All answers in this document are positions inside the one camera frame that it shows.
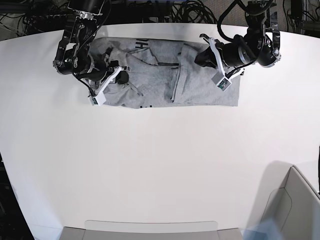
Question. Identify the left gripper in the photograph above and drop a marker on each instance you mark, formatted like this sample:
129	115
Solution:
217	55

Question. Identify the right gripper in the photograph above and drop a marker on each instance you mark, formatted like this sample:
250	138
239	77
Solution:
103	72

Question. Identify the grey T-shirt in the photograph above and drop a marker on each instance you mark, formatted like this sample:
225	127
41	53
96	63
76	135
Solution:
163	73

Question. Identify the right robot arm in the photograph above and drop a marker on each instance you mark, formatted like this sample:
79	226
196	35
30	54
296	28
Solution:
73	51

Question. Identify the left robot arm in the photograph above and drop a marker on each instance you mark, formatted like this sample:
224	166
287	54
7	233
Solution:
261	43

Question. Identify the white box at right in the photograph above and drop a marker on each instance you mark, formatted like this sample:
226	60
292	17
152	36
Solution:
292	211

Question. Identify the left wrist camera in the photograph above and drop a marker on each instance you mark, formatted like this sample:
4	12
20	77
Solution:
221	81

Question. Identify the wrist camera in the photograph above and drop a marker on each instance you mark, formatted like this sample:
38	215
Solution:
221	81
97	100

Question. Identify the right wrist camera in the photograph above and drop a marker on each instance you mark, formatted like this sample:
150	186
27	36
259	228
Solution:
97	100

